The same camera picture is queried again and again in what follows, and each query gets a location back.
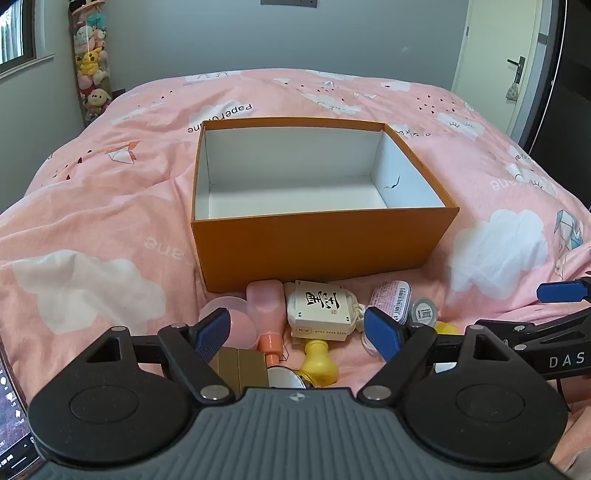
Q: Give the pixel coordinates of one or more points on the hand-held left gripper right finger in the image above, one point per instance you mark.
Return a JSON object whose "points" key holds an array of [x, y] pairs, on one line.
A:
{"points": [[383, 333]]}

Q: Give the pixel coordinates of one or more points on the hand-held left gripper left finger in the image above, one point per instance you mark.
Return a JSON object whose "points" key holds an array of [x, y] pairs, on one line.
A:
{"points": [[212, 333]]}

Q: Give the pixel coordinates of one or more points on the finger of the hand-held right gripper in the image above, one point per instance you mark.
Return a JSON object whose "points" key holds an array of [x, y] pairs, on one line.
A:
{"points": [[558, 292], [545, 325]]}

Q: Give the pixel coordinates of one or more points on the pink bottle with orange cap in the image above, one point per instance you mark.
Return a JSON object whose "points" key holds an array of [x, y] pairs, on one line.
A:
{"points": [[265, 304]]}

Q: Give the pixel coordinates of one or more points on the orange cardboard box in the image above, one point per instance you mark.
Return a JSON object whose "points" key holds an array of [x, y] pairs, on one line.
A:
{"points": [[323, 249]]}

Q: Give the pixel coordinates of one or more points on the pink oval tin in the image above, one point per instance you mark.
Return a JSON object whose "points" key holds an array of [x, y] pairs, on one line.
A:
{"points": [[392, 297]]}

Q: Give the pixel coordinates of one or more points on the small round grey-lidded jar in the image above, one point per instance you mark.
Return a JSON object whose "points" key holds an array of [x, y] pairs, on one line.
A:
{"points": [[424, 311]]}

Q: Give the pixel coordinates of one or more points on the gold box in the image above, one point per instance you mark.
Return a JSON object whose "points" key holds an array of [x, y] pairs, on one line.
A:
{"points": [[244, 369]]}

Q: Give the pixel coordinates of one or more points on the small yellow object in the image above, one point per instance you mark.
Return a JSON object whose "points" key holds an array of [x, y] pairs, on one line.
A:
{"points": [[447, 328]]}

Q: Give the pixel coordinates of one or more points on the cream box with black print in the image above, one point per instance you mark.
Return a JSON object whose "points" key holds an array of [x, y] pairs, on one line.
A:
{"points": [[318, 307]]}

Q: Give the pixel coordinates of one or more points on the yellow duck toy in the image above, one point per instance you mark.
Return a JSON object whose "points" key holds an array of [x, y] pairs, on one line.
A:
{"points": [[318, 364]]}

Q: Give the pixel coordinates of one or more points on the round silver compact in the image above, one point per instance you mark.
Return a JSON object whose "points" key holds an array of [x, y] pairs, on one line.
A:
{"points": [[284, 378]]}

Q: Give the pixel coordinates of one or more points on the pink cloud-print blanket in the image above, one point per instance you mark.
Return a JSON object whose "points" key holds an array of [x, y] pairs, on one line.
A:
{"points": [[115, 207]]}

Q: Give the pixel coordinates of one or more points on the dark wardrobe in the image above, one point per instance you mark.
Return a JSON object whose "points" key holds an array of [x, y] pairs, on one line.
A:
{"points": [[572, 92]]}

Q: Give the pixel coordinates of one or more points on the hanging fabric charm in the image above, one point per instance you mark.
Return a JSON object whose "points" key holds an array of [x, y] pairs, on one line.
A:
{"points": [[511, 91]]}

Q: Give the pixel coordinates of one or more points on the smartphone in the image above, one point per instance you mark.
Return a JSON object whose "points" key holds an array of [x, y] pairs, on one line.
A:
{"points": [[11, 415]]}

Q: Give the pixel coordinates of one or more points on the white door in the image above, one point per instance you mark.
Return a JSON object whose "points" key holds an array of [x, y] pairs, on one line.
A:
{"points": [[494, 55]]}

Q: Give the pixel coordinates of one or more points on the small black object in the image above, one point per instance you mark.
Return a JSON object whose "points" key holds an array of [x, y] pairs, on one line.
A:
{"points": [[118, 93]]}

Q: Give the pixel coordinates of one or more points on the clear tube of plush toys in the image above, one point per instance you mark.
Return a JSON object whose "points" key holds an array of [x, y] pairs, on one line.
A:
{"points": [[91, 64]]}

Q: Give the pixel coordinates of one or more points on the window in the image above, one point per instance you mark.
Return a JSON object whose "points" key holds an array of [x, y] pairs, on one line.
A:
{"points": [[16, 30]]}

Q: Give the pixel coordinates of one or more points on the grey wall vent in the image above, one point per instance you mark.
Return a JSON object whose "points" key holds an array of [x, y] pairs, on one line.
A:
{"points": [[288, 3]]}

